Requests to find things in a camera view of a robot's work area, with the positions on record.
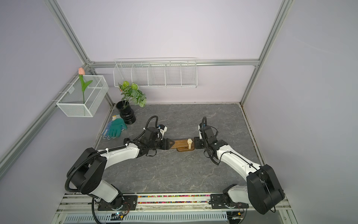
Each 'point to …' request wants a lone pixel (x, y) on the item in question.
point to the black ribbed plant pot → (126, 112)
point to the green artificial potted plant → (130, 93)
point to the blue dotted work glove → (105, 133)
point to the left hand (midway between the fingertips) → (171, 143)
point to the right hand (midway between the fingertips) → (196, 139)
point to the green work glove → (116, 128)
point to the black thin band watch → (125, 140)
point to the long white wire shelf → (156, 72)
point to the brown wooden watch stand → (182, 145)
